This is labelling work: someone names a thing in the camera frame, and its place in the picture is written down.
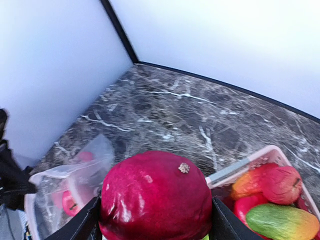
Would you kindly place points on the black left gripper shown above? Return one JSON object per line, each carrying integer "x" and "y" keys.
{"x": 14, "y": 181}

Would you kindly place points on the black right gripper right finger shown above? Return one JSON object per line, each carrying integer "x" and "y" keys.
{"x": 226, "y": 226}

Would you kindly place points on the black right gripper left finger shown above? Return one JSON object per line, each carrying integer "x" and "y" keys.
{"x": 83, "y": 226}

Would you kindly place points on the red tomato with stem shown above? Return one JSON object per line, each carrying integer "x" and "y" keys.
{"x": 69, "y": 205}

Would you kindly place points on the clear zip top bag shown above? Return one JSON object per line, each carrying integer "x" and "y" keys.
{"x": 84, "y": 180}

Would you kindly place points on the red fruit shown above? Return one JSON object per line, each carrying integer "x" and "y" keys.
{"x": 155, "y": 195}
{"x": 85, "y": 156}
{"x": 282, "y": 185}

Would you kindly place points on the red bell pepper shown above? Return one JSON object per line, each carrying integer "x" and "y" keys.
{"x": 244, "y": 204}

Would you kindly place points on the pink plastic basket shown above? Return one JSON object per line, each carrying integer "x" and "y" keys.
{"x": 269, "y": 154}

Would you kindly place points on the orange red mango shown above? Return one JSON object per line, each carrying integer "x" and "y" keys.
{"x": 251, "y": 182}

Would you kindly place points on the green orange mango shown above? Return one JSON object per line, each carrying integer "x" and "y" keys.
{"x": 281, "y": 222}

